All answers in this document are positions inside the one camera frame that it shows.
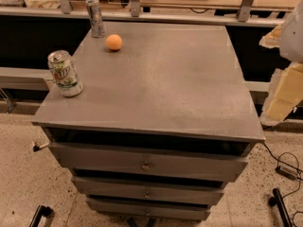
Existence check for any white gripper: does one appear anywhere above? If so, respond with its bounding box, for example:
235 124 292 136
258 0 303 126

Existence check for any orange fruit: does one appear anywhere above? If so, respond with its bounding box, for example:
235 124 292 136
106 34 122 51

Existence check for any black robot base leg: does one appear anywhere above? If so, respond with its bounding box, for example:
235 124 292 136
268 188 293 227

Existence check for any tall silver can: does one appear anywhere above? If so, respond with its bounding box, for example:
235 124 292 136
85 0 105 38

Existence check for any green 7up can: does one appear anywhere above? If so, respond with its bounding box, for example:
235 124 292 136
47 50 83 97

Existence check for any black power adapter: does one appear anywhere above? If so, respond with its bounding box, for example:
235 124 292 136
276 166 297 181

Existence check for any grey drawer cabinet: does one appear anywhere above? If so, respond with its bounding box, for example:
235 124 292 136
34 23 264 212

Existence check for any middle grey drawer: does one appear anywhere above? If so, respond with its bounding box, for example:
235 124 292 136
72 176 223 205

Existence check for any grey drawer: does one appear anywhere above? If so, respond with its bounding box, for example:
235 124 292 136
86 198 210 220
49 143 248 182
72 176 223 205

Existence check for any top grey drawer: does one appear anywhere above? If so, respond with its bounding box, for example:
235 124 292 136
49 143 248 182

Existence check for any bottom grey drawer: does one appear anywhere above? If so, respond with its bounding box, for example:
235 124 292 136
86 198 210 220

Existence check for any black left base leg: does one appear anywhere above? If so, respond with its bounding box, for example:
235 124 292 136
28 205 53 227

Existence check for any black floor cable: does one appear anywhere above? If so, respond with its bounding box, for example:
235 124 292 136
262 142 303 227

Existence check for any grey metal rail frame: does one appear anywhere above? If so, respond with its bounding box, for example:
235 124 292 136
0 0 303 29

